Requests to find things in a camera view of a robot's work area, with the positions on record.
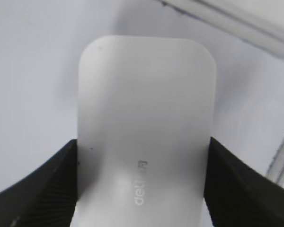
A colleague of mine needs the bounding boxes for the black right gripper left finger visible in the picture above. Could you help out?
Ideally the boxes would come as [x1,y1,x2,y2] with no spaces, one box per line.
[0,140,78,227]

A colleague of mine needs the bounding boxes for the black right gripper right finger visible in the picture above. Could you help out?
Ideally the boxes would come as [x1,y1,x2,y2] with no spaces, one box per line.
[204,137,284,227]

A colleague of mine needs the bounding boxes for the white rectangular board eraser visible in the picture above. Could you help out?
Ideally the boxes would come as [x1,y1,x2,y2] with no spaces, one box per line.
[77,35,216,227]

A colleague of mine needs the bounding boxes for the white magnetic whiteboard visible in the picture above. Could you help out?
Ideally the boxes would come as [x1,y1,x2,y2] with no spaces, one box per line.
[0,0,284,191]

